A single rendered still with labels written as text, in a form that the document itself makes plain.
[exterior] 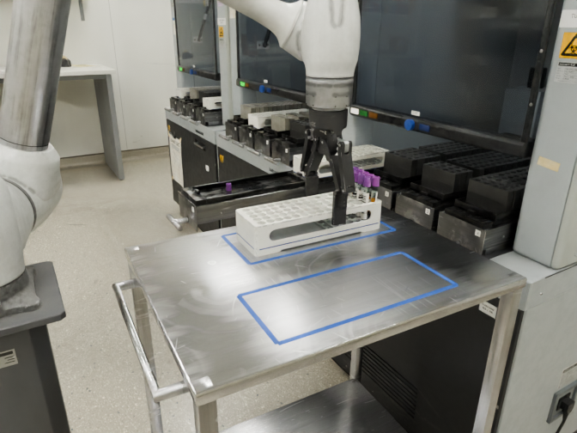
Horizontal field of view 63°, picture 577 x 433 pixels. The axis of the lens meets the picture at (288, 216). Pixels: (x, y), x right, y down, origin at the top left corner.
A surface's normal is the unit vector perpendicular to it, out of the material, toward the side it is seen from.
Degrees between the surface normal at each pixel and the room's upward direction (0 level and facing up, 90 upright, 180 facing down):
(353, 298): 0
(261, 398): 0
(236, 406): 0
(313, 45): 91
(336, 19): 81
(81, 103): 90
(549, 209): 90
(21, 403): 90
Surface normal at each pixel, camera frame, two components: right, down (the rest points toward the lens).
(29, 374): 0.51, 0.33
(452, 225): -0.86, 0.18
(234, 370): 0.00, -0.93
